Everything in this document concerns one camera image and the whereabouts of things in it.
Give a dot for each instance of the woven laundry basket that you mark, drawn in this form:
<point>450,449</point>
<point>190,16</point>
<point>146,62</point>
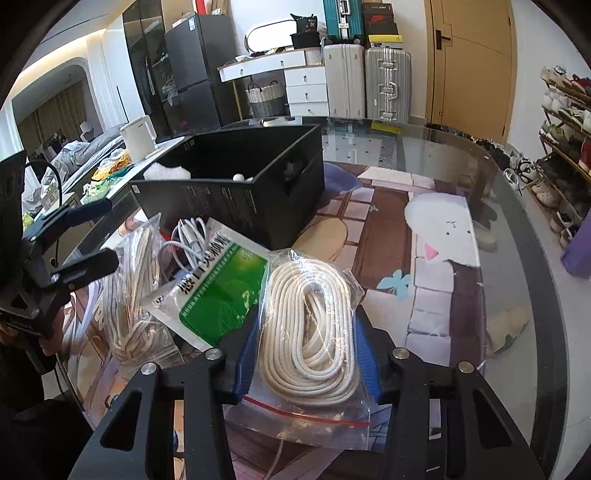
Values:
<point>265,99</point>

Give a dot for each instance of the green white medicine packet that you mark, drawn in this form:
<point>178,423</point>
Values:
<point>217,286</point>

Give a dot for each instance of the black fridge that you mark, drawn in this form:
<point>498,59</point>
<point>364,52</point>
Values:
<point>198,69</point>

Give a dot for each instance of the white vanity desk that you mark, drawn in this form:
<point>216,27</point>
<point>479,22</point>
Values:
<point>304,90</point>

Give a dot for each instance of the white bubble wrap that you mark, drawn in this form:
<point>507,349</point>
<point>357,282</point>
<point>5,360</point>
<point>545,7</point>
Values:
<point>168,173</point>

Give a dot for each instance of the colourful snack packets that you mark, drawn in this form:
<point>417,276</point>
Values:
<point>113,166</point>

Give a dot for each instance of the wooden shoe rack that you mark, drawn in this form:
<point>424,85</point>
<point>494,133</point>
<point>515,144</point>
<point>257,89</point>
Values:
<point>561,157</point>

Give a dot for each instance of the group of shoes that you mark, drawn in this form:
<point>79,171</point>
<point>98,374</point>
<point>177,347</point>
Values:
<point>521,168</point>

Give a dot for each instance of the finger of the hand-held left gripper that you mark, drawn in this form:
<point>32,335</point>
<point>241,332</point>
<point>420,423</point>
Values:
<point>83,211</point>
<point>92,265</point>

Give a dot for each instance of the oval mirror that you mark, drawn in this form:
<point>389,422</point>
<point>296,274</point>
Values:
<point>270,37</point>

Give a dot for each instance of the purple bag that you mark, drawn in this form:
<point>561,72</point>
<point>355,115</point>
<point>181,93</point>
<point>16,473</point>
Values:
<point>577,254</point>

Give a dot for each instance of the black glass cabinet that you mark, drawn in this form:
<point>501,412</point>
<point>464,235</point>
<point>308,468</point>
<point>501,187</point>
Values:
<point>145,69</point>

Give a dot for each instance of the black bag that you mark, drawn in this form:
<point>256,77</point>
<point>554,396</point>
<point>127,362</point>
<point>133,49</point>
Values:
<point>305,32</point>

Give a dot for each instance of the green snack packets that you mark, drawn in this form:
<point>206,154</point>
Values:
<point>96,190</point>

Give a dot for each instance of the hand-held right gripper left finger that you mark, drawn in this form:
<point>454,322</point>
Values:
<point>247,360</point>

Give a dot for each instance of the black cardboard box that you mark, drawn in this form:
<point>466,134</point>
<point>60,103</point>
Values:
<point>221,203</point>

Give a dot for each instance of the black shoe box red logo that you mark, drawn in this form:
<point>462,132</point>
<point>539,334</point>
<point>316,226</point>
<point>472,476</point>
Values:
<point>378,18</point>

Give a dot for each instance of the person's left hand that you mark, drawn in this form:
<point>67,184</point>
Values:
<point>51,341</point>

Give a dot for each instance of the printed cartoon table mat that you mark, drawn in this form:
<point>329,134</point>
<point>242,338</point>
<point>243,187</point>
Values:
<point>392,230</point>

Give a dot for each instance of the black yellow shoe box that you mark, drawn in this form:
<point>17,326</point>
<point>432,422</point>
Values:
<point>384,41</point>

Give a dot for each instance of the silver suitcase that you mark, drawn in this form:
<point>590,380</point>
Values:
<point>388,83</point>

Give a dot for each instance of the wooden door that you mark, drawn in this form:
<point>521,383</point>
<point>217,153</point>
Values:
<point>471,69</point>

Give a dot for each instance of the white ribbed container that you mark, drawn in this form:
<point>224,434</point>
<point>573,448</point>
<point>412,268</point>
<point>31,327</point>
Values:
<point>314,56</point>

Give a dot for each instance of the white side table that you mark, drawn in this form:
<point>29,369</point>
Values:
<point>159,152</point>

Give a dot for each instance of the white suitcase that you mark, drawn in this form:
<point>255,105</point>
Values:
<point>344,83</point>

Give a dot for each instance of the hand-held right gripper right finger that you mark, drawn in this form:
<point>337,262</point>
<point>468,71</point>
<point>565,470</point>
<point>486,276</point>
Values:
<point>369,364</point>

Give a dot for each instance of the bed with grey bedding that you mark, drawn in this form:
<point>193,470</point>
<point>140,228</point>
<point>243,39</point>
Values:
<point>78,152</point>

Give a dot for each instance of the brown curtain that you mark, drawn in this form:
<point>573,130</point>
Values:
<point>55,115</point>

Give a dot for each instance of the white electric kettle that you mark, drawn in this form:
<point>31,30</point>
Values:
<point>136,138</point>

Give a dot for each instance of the teal suitcase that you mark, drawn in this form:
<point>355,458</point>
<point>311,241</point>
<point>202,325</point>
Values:
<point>341,21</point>

